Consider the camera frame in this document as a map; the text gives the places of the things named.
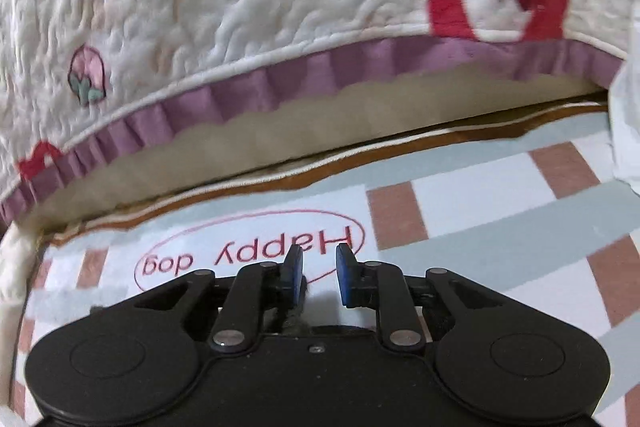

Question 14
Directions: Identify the beige bed base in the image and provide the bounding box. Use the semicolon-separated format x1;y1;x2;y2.
25;64;613;233

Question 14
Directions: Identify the colourful floral quilt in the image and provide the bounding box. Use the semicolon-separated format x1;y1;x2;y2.
607;57;640;198

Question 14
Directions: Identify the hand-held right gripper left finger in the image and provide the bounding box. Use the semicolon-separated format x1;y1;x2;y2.
132;244;308;353

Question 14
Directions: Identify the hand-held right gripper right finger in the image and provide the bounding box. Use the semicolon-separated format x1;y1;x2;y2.
334;243;511;352

